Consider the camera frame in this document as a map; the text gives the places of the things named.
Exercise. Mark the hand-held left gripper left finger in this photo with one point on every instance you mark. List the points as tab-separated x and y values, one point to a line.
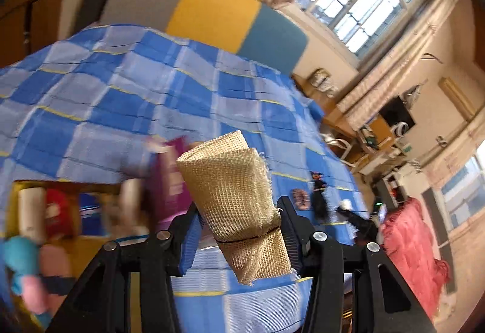
189	242

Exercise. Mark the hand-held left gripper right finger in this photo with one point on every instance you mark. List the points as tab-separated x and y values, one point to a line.
292	238

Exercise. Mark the burlap cloth roll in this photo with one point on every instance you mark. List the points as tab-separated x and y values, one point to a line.
231	189

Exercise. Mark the teal and pink plush toy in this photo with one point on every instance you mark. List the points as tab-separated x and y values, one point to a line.
22	261

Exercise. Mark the purple box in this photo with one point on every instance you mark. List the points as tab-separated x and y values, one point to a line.
168	181

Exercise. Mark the black cloth item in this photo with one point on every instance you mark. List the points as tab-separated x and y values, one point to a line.
360	223

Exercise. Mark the blue fabric pouch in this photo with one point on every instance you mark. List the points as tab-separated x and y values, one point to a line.
91	213

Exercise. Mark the red fringed blanket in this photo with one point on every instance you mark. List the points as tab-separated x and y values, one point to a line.
409	249

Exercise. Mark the wooden desk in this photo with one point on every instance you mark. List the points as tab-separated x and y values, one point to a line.
341	121

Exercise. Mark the small patterned basket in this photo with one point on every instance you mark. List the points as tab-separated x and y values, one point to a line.
322	81

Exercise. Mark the black monitor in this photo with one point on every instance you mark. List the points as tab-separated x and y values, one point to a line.
396	111

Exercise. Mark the blue checked bedsheet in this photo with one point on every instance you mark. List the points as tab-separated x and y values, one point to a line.
94	102

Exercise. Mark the small side window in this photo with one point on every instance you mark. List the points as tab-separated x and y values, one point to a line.
462	193

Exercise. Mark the pale striped curtain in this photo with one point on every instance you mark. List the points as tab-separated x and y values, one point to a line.
409	52

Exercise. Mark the grey yellow teal headboard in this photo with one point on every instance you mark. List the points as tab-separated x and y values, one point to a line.
212	11

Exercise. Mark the wooden wardrobe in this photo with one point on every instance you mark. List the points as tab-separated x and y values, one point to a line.
34	15

